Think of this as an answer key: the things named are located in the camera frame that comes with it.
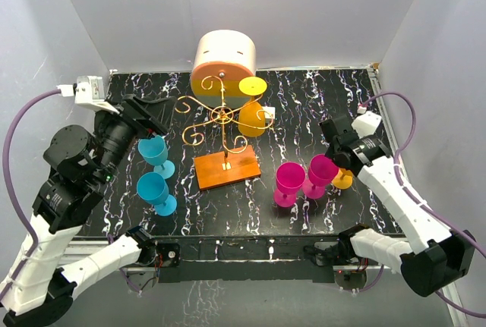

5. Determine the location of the magenta wine glass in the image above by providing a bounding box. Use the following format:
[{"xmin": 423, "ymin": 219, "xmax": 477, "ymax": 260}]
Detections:
[
  {"xmin": 273, "ymin": 162, "xmax": 306, "ymax": 208},
  {"xmin": 302, "ymin": 154, "xmax": 339, "ymax": 200}
]

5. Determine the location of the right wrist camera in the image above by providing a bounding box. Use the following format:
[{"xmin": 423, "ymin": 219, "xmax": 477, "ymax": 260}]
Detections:
[{"xmin": 351, "ymin": 105, "xmax": 382, "ymax": 138}]

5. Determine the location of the blue wine glass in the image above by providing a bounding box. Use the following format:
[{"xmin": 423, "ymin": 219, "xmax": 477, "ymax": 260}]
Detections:
[
  {"xmin": 137, "ymin": 171, "xmax": 177, "ymax": 216},
  {"xmin": 137, "ymin": 135, "xmax": 175, "ymax": 179}
]

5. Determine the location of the pink yellow cylinder box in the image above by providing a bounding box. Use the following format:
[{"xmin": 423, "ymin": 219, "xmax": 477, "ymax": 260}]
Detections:
[{"xmin": 191, "ymin": 30, "xmax": 256, "ymax": 108}]

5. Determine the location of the gold wire glass rack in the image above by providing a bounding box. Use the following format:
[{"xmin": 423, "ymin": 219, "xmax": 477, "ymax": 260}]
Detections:
[{"xmin": 176, "ymin": 75, "xmax": 274, "ymax": 156}]

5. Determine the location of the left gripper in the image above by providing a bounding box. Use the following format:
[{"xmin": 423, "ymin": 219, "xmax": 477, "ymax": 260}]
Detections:
[{"xmin": 94, "ymin": 93, "xmax": 178, "ymax": 182}]

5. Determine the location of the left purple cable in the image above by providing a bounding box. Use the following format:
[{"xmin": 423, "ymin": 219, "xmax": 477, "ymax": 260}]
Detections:
[{"xmin": 2, "ymin": 90, "xmax": 62, "ymax": 237}]

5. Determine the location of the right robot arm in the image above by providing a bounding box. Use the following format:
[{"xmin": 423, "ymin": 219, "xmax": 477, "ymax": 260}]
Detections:
[{"xmin": 320, "ymin": 113, "xmax": 474, "ymax": 297}]

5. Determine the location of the blue wine glass front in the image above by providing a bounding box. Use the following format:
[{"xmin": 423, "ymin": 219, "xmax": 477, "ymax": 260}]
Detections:
[{"xmin": 137, "ymin": 171, "xmax": 177, "ymax": 216}]

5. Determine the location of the aluminium frame rail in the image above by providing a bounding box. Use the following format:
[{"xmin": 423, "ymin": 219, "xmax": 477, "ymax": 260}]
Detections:
[{"xmin": 60, "ymin": 252, "xmax": 469, "ymax": 326}]

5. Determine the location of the orange wine glass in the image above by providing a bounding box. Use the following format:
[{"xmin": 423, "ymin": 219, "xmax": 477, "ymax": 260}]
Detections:
[
  {"xmin": 332, "ymin": 168, "xmax": 353, "ymax": 190},
  {"xmin": 238, "ymin": 77, "xmax": 267, "ymax": 137}
]

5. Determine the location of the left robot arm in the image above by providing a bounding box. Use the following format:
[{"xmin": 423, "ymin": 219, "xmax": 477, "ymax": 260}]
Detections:
[{"xmin": 1, "ymin": 95, "xmax": 176, "ymax": 326}]

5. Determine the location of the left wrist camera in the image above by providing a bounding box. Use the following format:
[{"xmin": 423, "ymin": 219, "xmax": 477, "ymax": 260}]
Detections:
[{"xmin": 56, "ymin": 76, "xmax": 119, "ymax": 114}]

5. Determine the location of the orange wine glass front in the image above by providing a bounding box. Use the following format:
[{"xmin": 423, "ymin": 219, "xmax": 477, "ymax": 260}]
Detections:
[{"xmin": 332, "ymin": 168, "xmax": 353, "ymax": 190}]

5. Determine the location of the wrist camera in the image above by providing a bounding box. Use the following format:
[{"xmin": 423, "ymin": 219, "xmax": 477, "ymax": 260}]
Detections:
[
  {"xmin": 351, "ymin": 105, "xmax": 382, "ymax": 138},
  {"xmin": 56, "ymin": 76, "xmax": 119, "ymax": 114}
]

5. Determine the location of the black marble mat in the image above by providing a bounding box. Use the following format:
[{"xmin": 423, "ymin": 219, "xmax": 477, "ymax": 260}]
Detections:
[{"xmin": 81, "ymin": 68, "xmax": 400, "ymax": 238}]

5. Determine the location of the blue wine glass rear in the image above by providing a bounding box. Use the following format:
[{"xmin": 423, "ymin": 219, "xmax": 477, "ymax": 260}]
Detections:
[{"xmin": 137, "ymin": 135, "xmax": 175, "ymax": 179}]

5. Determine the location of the purple cable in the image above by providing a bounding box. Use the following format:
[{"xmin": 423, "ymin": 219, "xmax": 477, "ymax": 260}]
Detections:
[
  {"xmin": 362, "ymin": 91, "xmax": 486, "ymax": 320},
  {"xmin": 2, "ymin": 90, "xmax": 62, "ymax": 237}
]

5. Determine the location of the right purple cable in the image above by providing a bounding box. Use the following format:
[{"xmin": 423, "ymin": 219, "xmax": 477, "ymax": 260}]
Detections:
[{"xmin": 362, "ymin": 91, "xmax": 486, "ymax": 320}]

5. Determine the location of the small white box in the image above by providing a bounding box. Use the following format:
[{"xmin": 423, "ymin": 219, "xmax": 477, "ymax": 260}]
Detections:
[{"xmin": 262, "ymin": 106, "xmax": 276, "ymax": 124}]

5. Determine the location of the wooden rack base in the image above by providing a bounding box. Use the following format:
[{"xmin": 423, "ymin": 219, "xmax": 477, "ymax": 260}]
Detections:
[{"xmin": 194, "ymin": 145, "xmax": 261, "ymax": 190}]

